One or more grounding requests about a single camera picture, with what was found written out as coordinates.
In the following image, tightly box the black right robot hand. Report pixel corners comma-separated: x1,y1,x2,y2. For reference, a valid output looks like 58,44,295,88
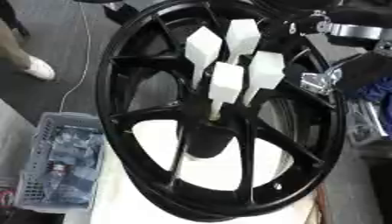
276,8,333,45

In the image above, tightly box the white flat-head pin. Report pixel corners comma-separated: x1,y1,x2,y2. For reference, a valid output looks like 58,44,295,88
223,18,263,66
184,25,226,90
206,61,247,121
240,50,287,108

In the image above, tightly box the black spoked wheel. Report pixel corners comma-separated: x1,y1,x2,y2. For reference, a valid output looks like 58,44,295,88
94,0,349,222

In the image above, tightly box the silver metal part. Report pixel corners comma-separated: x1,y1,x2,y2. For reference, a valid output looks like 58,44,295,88
298,69,345,96

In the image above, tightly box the black bag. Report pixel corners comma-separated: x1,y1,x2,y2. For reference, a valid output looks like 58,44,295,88
335,52,392,99

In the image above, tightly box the blue fabric item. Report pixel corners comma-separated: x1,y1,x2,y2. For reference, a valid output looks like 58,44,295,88
355,76,392,138

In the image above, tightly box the person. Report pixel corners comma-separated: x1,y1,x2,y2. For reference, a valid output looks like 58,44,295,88
0,0,59,81

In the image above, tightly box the grey plastic basket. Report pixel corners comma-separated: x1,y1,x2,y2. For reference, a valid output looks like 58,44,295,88
13,111,108,212

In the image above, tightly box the thin white cable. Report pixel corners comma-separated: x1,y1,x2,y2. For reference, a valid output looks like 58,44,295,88
56,0,94,115

